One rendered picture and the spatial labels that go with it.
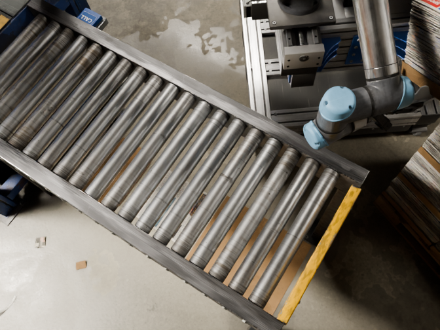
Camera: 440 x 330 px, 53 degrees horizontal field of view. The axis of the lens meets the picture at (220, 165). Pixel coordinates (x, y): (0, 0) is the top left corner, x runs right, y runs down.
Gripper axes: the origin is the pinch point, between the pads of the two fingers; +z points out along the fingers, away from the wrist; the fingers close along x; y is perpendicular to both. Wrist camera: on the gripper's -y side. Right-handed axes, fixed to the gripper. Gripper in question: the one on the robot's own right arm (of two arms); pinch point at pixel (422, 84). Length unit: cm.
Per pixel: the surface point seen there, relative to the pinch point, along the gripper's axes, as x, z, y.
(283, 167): 9.1, -40.3, -15.2
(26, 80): 75, -99, 10
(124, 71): 62, -69, 4
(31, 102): 66, -100, 6
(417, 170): 4.5, 7.8, -47.1
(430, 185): -2, 8, -50
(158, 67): 57, -58, 3
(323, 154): 7.1, -27.5, -16.0
